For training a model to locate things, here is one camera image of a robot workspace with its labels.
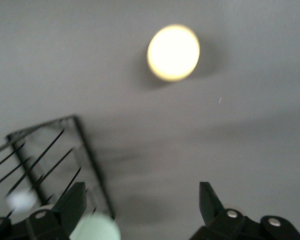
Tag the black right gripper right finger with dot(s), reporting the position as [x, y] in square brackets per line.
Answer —
[210, 202]

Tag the yellow plastic cup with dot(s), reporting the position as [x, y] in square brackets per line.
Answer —
[173, 52]

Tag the pale green plastic cup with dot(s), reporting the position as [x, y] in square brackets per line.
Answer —
[97, 228]

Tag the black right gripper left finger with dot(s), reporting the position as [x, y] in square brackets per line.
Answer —
[70, 202]

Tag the dark grey table cover sheet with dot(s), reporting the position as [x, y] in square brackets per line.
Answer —
[240, 125]

